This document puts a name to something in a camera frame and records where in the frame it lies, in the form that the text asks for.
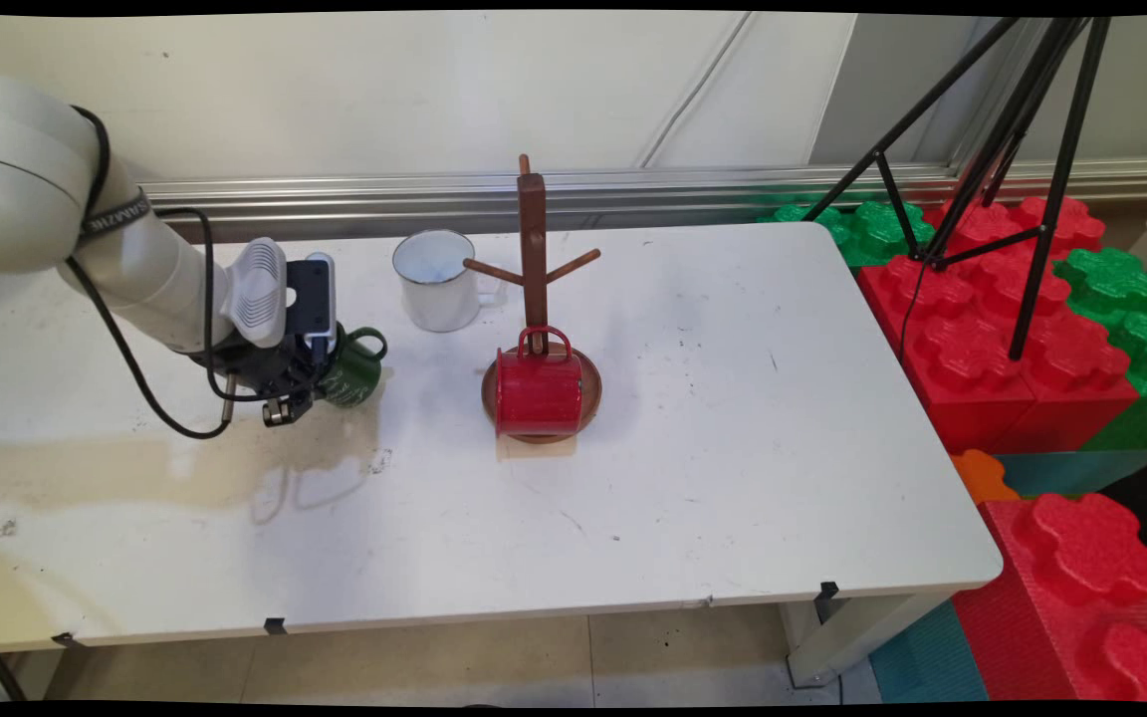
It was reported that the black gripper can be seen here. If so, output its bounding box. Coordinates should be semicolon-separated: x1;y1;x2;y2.
190;337;338;428

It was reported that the green enamel mug white lettering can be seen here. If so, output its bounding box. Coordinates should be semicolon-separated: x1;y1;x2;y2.
319;326;389;408

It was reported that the red enamel mug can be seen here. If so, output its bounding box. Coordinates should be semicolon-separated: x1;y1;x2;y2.
493;325;585;440

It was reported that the brown wooden mug tree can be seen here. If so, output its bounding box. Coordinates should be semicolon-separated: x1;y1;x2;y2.
462;152;604;445

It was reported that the white table leg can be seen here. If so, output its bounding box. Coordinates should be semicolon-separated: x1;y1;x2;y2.
781;588;955;689

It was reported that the green building block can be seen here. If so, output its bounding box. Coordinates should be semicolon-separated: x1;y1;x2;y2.
757;199;936;269
1051;246;1147;451

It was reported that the teal building block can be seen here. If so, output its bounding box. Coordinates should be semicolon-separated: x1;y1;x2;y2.
992;447;1147;500
866;597;991;704

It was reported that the orange building block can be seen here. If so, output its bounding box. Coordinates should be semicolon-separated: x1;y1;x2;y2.
951;449;1022;505

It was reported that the large red building block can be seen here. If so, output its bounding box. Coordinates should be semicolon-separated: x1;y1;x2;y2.
952;492;1147;703
855;195;1140;456

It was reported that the black tripod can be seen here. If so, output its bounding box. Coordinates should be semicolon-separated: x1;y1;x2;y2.
801;15;1114;362

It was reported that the black cable with silver plug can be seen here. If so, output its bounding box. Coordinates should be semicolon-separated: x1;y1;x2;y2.
64;104;238;441

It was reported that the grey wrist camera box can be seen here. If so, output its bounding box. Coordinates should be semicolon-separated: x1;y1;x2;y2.
285;253;340;356

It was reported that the black camera cable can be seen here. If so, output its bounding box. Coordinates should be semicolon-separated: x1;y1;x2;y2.
153;205;328;404

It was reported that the black velcro strap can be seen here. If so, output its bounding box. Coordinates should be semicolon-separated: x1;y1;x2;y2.
79;189;153;242

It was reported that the aluminium wall rail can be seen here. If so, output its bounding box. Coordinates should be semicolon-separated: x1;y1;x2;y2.
135;157;1147;238

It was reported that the thin black tripod cable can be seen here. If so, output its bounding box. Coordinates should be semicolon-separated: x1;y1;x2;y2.
898;257;931;365

